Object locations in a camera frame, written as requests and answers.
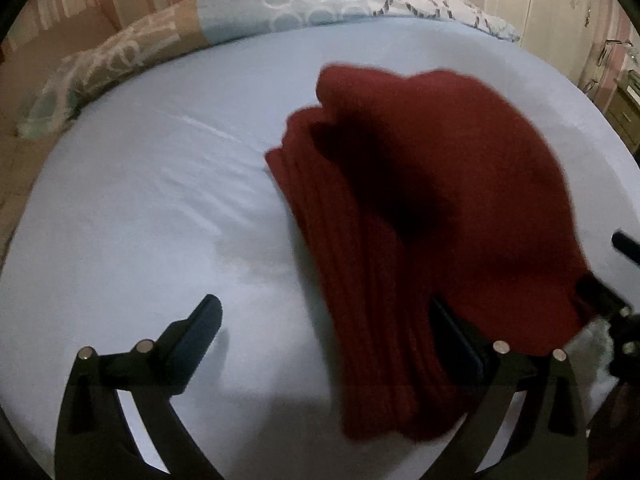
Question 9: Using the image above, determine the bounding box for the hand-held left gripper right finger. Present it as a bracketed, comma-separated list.
[429, 294, 588, 480]

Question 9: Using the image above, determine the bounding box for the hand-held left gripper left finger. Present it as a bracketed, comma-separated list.
[54, 294, 223, 480]

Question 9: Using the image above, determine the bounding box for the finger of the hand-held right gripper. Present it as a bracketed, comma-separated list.
[575, 275, 635, 322]
[612, 230, 640, 264]

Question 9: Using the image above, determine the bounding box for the dark red garment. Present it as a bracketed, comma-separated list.
[265, 63, 601, 443]

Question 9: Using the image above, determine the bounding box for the bed with light blue sheet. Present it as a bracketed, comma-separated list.
[0, 16, 640, 480]

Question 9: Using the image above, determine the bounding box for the wooden nightstand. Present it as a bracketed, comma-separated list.
[602, 71, 640, 155]

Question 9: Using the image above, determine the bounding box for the cream wardrobe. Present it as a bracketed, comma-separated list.
[484, 0, 617, 97]

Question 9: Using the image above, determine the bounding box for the patterned beige blue pillow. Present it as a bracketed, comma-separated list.
[15, 0, 521, 139]

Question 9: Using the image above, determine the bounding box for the brown headboard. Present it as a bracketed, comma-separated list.
[0, 6, 123, 137]

